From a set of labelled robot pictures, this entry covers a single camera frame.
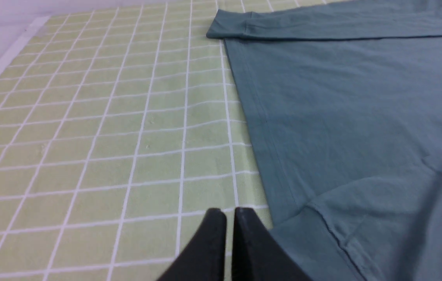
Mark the green checkered tablecloth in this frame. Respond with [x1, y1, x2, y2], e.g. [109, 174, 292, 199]
[0, 0, 326, 281]

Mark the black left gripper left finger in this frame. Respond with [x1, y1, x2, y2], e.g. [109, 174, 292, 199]
[158, 208, 227, 281]

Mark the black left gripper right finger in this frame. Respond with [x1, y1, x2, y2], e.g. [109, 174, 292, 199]
[232, 207, 311, 281]

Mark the green long sleeve shirt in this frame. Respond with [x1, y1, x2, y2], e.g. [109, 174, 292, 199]
[207, 0, 442, 281]

